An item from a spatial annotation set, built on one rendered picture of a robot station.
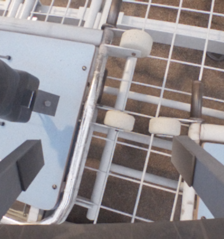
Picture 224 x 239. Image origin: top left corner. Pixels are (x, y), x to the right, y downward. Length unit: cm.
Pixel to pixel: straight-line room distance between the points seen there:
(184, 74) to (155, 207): 68
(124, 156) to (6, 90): 73
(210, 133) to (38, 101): 31
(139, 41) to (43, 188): 33
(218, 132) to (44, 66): 37
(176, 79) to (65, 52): 70
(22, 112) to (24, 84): 4
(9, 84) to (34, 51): 20
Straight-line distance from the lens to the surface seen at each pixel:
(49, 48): 39
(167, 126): 33
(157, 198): 92
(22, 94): 26
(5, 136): 41
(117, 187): 90
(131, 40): 34
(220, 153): 38
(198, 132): 37
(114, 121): 33
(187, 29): 55
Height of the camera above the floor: 88
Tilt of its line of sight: 79 degrees down
